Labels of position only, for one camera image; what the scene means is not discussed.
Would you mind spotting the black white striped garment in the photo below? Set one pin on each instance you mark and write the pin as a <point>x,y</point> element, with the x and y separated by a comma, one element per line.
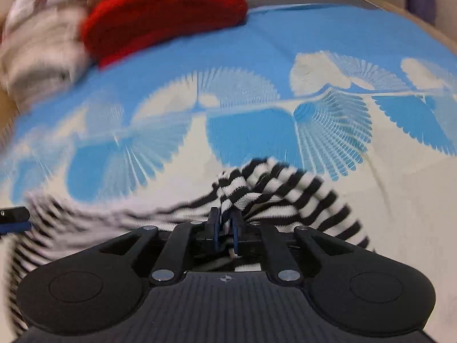
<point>264,190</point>

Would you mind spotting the blue white patterned bedsheet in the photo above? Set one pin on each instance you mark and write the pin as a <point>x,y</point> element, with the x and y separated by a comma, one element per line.
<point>362,98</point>

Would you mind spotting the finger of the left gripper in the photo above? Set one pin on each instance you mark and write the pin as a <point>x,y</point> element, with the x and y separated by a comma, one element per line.
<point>14,220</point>

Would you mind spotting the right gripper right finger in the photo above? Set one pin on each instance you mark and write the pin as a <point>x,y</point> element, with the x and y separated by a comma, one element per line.
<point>276,259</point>

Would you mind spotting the wooden bed frame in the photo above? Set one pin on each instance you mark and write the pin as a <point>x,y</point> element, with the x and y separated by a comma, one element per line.
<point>8,114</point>

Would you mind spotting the purple wall box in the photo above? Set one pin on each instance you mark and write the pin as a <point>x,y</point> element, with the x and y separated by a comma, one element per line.
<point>425,10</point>

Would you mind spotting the red knitted sweater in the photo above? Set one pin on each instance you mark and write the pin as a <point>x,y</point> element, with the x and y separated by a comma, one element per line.
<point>117,28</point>

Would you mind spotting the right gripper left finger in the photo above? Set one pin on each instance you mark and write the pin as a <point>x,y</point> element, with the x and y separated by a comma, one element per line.
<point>169,267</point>

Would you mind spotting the folded beige blanket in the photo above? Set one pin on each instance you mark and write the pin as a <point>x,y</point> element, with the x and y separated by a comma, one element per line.
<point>43,54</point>

